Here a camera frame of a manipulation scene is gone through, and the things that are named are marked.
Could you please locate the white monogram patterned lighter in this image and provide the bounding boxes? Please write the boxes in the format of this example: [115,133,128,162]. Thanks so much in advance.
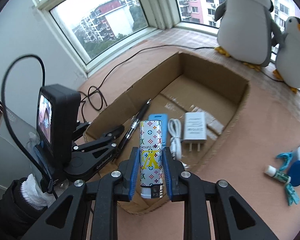
[140,120,164,199]

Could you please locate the cardboard box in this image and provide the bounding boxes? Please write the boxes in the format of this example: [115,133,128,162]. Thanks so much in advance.
[83,51,251,215]

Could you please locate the white gloved left hand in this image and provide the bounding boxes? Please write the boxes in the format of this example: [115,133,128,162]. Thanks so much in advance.
[20,174,56,211]

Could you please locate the black pen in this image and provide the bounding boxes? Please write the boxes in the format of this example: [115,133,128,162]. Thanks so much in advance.
[114,99,151,160]

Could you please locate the light blue phone stand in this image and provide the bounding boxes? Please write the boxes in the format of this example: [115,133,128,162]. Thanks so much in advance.
[148,113,168,147]

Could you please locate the green white lip balm tube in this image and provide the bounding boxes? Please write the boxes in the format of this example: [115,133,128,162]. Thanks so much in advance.
[264,165,291,184]

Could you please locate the teal clothespin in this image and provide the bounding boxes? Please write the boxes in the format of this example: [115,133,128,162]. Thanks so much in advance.
[285,184,300,206]
[276,152,295,172]

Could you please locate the blue round tape measure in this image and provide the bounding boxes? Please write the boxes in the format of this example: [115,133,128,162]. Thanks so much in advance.
[287,160,300,187]

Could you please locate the large grey penguin plush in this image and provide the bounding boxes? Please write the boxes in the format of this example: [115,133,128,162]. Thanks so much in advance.
[215,0,285,72]

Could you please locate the small grey penguin plush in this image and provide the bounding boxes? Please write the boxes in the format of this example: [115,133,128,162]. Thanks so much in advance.
[271,16,300,93]

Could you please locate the black power cable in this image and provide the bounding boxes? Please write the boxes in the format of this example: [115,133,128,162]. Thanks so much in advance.
[78,44,217,122]

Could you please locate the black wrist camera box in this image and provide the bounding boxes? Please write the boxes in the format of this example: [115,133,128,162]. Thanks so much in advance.
[37,84,81,168]

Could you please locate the white coiled usb cable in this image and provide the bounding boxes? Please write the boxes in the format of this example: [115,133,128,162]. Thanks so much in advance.
[167,118,183,160]

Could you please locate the white usb wall charger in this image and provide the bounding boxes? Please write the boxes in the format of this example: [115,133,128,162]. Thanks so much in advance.
[183,112,207,152]

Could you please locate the black camera cable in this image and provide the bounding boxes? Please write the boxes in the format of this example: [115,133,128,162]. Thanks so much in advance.
[1,54,56,193]

